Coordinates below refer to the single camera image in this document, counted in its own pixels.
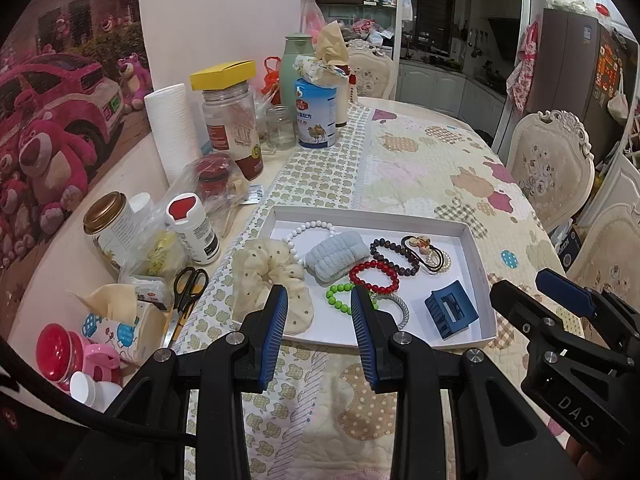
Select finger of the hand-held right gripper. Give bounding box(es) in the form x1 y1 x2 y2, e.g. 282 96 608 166
489 280 636 377
535 268 640 347

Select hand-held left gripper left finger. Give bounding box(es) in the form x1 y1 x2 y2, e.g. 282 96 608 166
62 284 291 480

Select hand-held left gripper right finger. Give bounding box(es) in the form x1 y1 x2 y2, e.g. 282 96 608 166
350 284 583 480

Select pale spiral hair tie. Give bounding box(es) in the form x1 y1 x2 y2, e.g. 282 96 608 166
375 293 412 332

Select green bead bracelet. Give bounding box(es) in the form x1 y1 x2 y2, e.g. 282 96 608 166
325 282 379 314

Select red bead bracelet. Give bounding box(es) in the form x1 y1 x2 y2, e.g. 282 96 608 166
348 258 401 295

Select blue hair claw clip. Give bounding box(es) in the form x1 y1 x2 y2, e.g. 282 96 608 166
423 280 480 342

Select cream dotted scrunchie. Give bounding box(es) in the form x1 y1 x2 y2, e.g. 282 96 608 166
230 238 315 337

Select light blue fluffy scrunchie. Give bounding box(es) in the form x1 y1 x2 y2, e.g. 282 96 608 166
303 233 362 284

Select dark brown bead bracelet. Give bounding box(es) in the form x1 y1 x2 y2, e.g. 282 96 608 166
369 238 422 277

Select black pearl hair tie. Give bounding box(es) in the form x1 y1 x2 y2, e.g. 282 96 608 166
422 245 453 276

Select brown bow hair tie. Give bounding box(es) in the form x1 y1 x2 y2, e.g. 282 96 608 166
400 233 434 256

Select white cardboard tray box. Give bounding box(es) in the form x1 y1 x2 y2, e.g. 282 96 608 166
231 204 499 350

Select white bead bracelet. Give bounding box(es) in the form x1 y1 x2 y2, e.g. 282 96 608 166
282 219 335 266

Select dark blue cardboard box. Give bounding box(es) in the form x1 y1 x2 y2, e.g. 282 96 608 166
554 224 584 272

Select white carved floral chair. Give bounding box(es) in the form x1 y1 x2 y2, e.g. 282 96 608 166
344 42 399 101
504 109 596 234
564 204 640 307

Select white bottle with red cap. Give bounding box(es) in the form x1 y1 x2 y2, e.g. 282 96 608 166
166 193 221 266

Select yellow package in plastic bag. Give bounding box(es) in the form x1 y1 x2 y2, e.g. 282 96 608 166
144 229 187 279

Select printed tissue pack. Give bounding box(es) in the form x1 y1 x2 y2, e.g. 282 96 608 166
74 283 169 364

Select plastic bag with red jar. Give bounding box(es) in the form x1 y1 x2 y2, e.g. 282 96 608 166
174 152 251 237

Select pink plastic cup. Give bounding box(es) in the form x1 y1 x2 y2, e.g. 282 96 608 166
82 342 124 386

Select small white plastic bottle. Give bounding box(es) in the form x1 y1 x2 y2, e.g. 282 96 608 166
69 370 124 414

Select white tote bag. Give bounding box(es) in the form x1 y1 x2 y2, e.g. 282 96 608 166
607 92 630 124

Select tin can with gold lid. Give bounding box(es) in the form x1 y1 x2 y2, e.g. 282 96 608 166
82 190 146 274

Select small empty glass jar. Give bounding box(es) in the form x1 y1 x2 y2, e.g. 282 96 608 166
263 104 299 150

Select clear jar with yellow lid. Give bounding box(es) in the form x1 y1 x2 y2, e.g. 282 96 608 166
189 60 265 182

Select pink floral apron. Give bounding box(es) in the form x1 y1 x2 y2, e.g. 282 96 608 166
505 22 541 114

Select blue milk powder can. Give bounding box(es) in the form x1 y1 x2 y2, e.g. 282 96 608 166
294 78 338 149

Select white kitchen cabinets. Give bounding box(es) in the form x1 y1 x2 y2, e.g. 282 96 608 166
397 59 507 142

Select brown refrigerator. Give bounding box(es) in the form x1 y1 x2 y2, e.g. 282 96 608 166
524 7 634 127

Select white paper towel roll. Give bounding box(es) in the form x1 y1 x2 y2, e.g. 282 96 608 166
144 84 202 185

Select cream canister with red lid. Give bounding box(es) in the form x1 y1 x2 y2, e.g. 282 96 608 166
334 74 359 129

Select black range hood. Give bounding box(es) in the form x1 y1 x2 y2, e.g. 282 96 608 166
487 17 521 61

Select green thermos bottle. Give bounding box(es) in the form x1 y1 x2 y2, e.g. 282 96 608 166
278 33 316 109

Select wrapped plastic food package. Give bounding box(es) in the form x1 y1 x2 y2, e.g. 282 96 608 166
292 54 349 87

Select beige crumpled paper bag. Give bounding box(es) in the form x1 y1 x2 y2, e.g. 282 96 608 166
312 22 351 67

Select pink plastic bag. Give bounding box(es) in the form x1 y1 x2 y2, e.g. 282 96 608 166
299 0 326 42

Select cluttered glass cabinet shelf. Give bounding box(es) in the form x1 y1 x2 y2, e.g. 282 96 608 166
303 0 407 47

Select black handled scissors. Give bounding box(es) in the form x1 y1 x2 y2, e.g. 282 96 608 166
159 266 210 349

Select black cable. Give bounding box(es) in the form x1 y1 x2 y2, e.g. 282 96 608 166
0 337 201 448

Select pink bear wall poster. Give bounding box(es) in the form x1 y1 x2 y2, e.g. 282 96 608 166
0 0 154 272

